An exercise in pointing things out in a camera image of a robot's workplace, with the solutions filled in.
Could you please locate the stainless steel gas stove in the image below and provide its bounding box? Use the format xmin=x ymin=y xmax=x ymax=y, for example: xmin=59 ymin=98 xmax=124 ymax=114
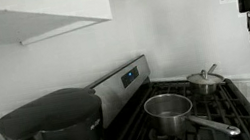
xmin=82 ymin=37 xmax=250 ymax=140

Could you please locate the black drip coffee maker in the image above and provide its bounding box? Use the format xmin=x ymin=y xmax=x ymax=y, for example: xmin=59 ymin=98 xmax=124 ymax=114
xmin=0 ymin=81 xmax=114 ymax=140

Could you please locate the white wall cabinet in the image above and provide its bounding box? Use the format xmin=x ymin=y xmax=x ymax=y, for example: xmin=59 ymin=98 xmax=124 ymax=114
xmin=0 ymin=0 xmax=116 ymax=50

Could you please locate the steel saucepan with round handle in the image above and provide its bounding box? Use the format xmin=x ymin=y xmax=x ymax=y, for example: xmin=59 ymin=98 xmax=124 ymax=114
xmin=184 ymin=62 xmax=229 ymax=98

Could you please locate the steel saucepan with flat handle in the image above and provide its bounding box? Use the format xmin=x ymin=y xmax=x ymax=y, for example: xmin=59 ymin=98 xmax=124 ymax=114
xmin=141 ymin=82 xmax=243 ymax=140

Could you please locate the black stove control display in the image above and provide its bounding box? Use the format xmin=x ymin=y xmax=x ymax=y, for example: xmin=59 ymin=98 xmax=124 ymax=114
xmin=119 ymin=65 xmax=142 ymax=90

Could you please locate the steel pot lid with handle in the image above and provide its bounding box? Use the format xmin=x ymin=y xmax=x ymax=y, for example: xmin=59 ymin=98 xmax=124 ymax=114
xmin=185 ymin=66 xmax=226 ymax=89

